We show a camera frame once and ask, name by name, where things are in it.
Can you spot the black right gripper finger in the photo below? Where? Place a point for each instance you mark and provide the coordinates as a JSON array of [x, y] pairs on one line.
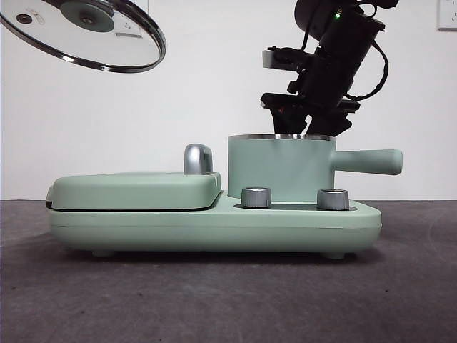
[[328, 126], [289, 123]]

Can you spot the glass lid with green knob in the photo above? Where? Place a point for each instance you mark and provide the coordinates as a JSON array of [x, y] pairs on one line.
[[89, 43]]

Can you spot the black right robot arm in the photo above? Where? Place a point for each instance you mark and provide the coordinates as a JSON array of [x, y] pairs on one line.
[[339, 43]]

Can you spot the silver control knob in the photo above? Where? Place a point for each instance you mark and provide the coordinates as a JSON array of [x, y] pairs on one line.
[[255, 197], [332, 200]]

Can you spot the green breakfast machine base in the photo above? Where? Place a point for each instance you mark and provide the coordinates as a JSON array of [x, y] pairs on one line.
[[214, 228]]

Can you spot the green hinged griddle cover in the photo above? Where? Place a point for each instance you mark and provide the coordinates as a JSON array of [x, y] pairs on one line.
[[132, 191]]

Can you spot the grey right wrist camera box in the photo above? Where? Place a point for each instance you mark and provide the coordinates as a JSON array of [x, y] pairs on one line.
[[267, 59]]

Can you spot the white wall socket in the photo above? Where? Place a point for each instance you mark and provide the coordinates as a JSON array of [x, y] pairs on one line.
[[144, 4], [448, 14]]

